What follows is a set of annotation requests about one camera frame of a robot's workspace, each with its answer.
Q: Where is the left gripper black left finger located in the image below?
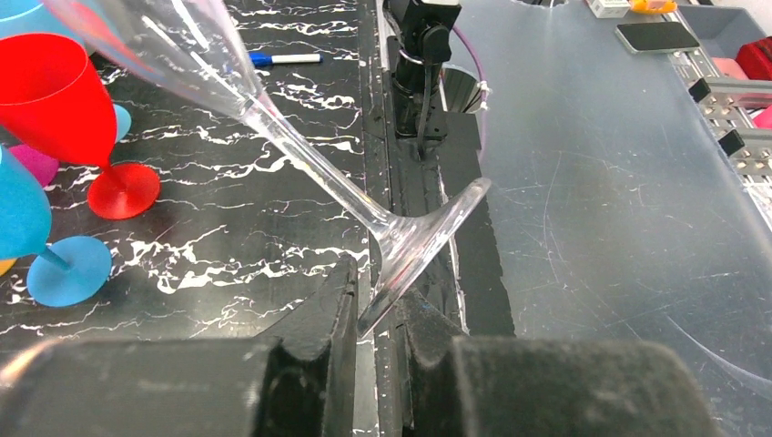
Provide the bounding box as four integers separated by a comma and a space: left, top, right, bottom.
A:
1, 256, 359, 436

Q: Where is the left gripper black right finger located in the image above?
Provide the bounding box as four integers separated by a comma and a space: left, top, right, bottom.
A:
395, 291, 720, 436

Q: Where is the teal blue wine glass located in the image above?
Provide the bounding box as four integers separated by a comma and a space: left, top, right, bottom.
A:
1, 147, 112, 307

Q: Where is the magenta wine glass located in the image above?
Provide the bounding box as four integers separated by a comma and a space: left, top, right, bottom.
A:
8, 144, 59, 188

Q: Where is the clear wine glass front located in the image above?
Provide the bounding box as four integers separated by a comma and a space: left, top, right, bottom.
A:
46, 1, 491, 336

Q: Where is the red wine glass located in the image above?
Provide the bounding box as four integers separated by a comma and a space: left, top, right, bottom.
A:
1, 33, 160, 220

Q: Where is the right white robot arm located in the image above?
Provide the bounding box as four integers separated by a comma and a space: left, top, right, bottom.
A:
382, 1, 462, 159

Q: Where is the black marble pattern mat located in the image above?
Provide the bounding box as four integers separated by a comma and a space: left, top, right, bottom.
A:
1, 1, 371, 361

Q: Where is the blue white marker pen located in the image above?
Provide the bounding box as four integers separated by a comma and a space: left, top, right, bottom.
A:
249, 52, 323, 67

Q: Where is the black smartphone on table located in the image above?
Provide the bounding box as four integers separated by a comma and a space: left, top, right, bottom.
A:
615, 21, 700, 53

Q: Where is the red box far right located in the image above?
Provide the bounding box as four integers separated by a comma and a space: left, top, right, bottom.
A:
735, 36, 772, 81

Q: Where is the grey plastic bin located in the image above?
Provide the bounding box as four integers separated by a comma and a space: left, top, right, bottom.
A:
678, 5, 770, 59

